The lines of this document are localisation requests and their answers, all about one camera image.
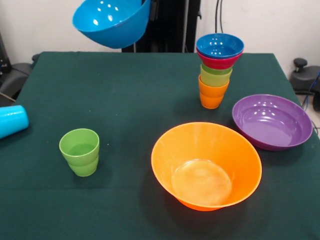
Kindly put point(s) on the dark blue small bowl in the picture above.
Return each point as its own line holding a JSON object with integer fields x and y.
{"x": 220, "y": 46}

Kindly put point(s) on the light blue cup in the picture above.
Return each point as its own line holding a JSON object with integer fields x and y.
{"x": 12, "y": 120}

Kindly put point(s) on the yellow translucent cup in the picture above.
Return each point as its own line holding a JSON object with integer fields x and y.
{"x": 215, "y": 80}

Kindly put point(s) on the pink-red small bowl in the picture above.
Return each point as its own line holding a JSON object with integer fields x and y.
{"x": 217, "y": 63}

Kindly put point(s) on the large orange bowl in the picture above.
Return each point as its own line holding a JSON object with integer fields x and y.
{"x": 200, "y": 147}

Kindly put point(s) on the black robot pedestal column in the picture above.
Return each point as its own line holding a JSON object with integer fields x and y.
{"x": 172, "y": 25}

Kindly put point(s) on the orange cup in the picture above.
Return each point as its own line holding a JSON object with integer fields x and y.
{"x": 213, "y": 91}
{"x": 212, "y": 103}

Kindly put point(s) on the light green cup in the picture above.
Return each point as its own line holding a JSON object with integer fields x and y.
{"x": 83, "y": 170}
{"x": 78, "y": 147}

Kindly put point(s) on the light blue bowl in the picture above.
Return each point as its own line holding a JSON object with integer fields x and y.
{"x": 112, "y": 32}

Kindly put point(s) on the purple bowl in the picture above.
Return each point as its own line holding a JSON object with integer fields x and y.
{"x": 270, "y": 125}

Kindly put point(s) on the dark green tablecloth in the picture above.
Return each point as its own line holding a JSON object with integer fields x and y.
{"x": 140, "y": 112}

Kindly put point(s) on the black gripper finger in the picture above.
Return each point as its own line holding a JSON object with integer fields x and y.
{"x": 153, "y": 10}

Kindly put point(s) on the black pedestal base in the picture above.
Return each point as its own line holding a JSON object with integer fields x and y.
{"x": 303, "y": 77}
{"x": 12, "y": 77}

